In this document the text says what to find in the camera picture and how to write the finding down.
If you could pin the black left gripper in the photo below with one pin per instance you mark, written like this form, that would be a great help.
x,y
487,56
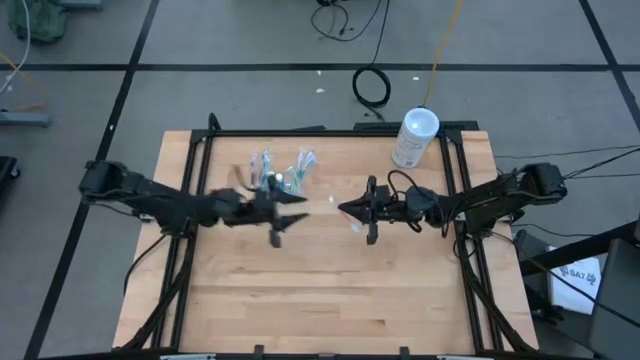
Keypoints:
x,y
250,210

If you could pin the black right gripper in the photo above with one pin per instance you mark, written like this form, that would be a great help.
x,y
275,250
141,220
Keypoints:
x,y
387,205

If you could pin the teal white toothpaste tube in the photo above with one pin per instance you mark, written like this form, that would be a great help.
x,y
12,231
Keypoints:
x,y
278,178

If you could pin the teal mouthwash bottle white cap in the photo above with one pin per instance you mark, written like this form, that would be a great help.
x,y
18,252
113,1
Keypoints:
x,y
270,175

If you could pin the blue toothbrush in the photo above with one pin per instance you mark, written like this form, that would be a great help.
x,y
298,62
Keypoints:
x,y
265,162
310,160

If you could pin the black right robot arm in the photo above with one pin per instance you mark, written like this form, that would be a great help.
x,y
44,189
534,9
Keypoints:
x,y
500,192

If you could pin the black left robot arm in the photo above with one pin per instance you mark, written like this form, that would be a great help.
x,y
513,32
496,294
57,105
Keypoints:
x,y
150,197

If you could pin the white wipes canister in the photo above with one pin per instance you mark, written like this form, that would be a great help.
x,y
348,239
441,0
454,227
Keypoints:
x,y
415,137

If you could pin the black stand beam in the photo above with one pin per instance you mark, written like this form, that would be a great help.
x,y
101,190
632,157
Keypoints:
x,y
575,250

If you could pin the dark grey cabinet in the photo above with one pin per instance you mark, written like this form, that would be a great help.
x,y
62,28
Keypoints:
x,y
617,300

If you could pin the black cart wheel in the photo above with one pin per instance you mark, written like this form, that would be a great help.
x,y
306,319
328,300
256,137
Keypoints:
x,y
7,167

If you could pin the green bag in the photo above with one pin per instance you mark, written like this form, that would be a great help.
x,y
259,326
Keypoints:
x,y
37,20

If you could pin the black aluminium table frame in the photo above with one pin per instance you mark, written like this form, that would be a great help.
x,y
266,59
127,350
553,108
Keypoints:
x,y
325,133

